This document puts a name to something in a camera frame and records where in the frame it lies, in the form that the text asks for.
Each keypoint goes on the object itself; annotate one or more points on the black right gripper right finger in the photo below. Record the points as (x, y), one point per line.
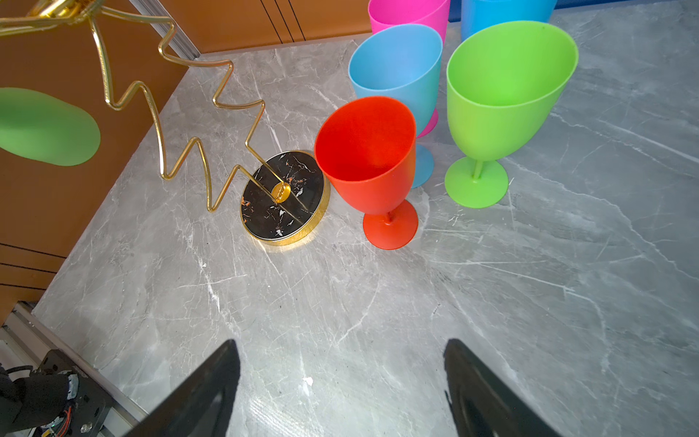
(481, 403)

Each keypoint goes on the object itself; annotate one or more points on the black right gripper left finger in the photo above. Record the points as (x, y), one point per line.
(203, 404)

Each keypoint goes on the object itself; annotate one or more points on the red wine glass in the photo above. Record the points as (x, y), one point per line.
(367, 149)

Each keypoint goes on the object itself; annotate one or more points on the green wine glass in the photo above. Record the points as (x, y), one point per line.
(40, 127)
(502, 84)

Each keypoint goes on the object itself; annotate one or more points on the green wine glass back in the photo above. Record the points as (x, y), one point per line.
(40, 127)

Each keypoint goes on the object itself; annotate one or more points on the blue wine glass front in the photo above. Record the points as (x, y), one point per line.
(402, 63)

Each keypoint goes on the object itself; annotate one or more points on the blue wine glass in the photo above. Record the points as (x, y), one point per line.
(480, 14)
(402, 63)

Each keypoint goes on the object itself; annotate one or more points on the pink wine glass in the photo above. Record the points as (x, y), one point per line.
(385, 14)

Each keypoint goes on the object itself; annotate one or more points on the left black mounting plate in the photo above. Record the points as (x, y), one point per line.
(57, 398)

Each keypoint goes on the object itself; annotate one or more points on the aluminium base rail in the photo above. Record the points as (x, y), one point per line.
(26, 341)

